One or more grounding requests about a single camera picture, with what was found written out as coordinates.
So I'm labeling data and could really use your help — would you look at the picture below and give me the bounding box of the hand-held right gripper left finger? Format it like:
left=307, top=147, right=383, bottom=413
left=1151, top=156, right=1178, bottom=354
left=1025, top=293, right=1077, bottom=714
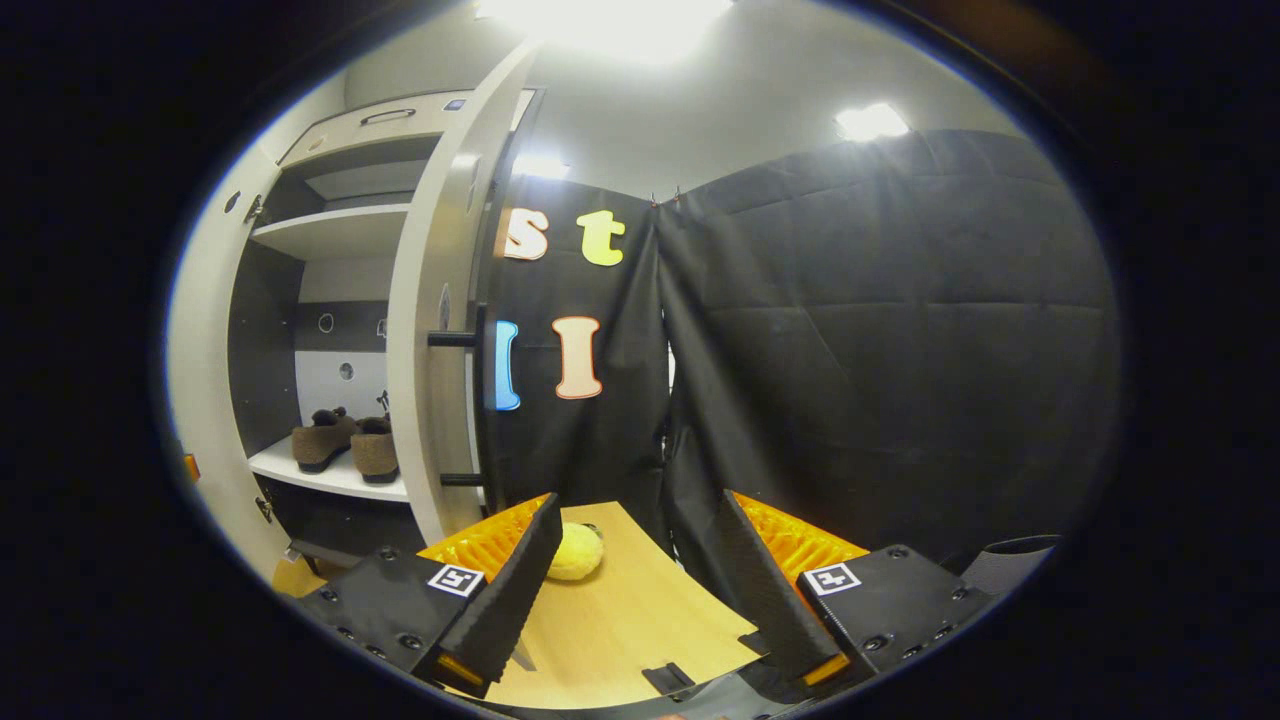
left=298, top=493, right=564, bottom=699

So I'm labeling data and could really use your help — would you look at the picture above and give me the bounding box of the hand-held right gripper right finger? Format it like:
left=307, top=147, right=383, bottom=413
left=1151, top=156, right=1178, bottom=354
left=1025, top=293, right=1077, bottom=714
left=718, top=490, right=993, bottom=693

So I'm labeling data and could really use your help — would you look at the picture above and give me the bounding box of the brown fuzzy shoe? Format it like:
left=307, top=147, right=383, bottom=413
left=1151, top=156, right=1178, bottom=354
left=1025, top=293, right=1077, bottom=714
left=350, top=415, right=401, bottom=486
left=292, top=407, right=358, bottom=475

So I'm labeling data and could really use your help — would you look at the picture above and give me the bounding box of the white shoe cabinet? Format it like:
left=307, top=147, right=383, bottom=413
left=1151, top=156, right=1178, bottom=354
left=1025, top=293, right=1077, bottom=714
left=228, top=88, right=546, bottom=581

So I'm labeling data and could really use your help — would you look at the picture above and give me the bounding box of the white cabinet shelf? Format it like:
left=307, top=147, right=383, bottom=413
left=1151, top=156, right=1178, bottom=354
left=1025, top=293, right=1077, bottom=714
left=250, top=205, right=413, bottom=263
left=248, top=435, right=411, bottom=503

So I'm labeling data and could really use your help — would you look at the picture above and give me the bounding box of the white cabinet drawer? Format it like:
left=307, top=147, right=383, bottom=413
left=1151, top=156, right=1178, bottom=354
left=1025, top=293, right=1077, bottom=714
left=278, top=90, right=536, bottom=169

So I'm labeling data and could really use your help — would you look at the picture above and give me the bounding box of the yellow plush toy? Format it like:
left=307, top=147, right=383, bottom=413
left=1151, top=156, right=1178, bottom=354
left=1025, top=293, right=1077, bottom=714
left=546, top=522, right=606, bottom=583

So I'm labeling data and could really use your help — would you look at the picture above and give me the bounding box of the black backdrop cloth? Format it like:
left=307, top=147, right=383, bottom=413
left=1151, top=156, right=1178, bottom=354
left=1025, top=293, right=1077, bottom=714
left=655, top=128, right=1123, bottom=611
left=478, top=172, right=673, bottom=556

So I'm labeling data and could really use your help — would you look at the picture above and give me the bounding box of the large ceiling light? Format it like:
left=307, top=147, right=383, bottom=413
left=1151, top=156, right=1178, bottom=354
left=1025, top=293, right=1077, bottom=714
left=473, top=0, right=736, bottom=63

